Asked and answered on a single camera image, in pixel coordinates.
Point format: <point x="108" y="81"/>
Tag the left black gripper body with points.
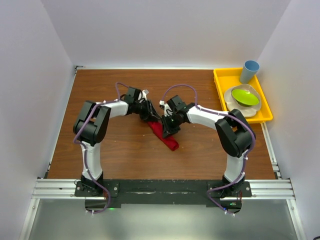
<point x="143" y="109"/>

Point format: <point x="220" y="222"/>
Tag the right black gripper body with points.
<point x="172" y="124"/>

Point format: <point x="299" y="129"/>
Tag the red cloth napkin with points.
<point x="169" y="141"/>

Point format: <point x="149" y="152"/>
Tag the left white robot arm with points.
<point x="90" y="129"/>

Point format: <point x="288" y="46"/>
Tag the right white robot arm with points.
<point x="236" y="136"/>

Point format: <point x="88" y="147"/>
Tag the yellow plastic tray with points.
<point x="225" y="78"/>

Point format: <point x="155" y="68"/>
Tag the green bowl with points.
<point x="244" y="97"/>

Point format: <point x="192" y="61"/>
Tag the white plate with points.
<point x="247" y="111"/>

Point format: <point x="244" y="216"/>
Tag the blue plastic cup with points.
<point x="250" y="68"/>

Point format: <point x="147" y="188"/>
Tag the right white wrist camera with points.
<point x="167" y="111"/>

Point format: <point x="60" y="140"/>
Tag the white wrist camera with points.
<point x="167" y="111"/>
<point x="145" y="93"/>

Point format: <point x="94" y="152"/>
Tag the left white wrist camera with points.
<point x="145" y="93"/>

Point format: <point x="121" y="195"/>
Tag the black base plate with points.
<point x="175" y="192"/>

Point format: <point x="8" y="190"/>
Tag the aluminium frame rail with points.
<point x="278" y="189"/>

